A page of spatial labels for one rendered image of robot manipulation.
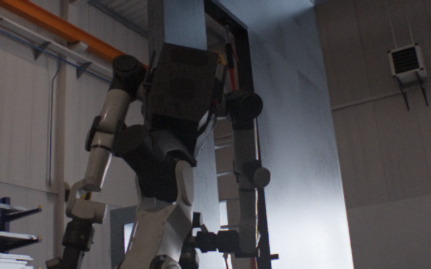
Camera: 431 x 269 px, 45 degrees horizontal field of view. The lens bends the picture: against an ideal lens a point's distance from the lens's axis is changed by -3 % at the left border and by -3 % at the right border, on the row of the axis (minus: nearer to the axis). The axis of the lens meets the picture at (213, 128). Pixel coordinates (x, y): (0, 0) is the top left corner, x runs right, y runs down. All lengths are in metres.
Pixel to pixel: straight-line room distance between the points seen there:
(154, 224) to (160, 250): 0.10
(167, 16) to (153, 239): 1.43
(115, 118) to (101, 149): 0.13
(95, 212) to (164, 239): 0.24
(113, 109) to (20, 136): 9.03
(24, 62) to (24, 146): 1.77
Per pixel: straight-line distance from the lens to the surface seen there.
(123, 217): 6.29
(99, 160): 1.75
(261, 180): 2.01
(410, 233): 12.82
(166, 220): 1.61
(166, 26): 2.69
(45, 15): 11.65
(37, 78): 11.57
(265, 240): 3.19
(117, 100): 1.88
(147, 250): 1.57
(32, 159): 10.93
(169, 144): 1.68
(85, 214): 1.69
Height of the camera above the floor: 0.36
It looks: 19 degrees up
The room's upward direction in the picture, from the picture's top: 4 degrees counter-clockwise
